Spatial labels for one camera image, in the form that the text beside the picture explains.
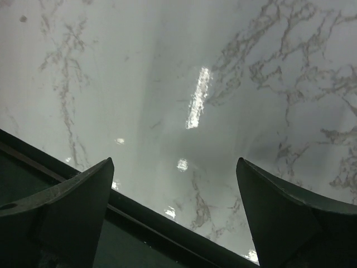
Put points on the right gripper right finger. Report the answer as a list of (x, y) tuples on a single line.
[(292, 226)]

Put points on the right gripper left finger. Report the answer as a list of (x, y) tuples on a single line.
[(59, 226)]

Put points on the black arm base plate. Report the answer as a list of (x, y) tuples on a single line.
[(131, 236)]

